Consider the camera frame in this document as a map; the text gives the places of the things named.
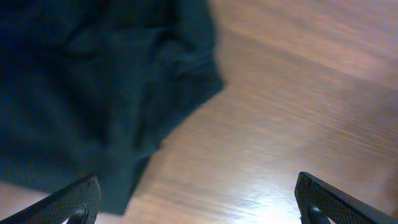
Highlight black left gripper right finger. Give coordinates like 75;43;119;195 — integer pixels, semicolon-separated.
294;172;397;224

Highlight dark green trousers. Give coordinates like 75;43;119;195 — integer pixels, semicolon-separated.
1;0;223;215

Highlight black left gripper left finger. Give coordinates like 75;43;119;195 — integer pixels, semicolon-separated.
1;175;101;224

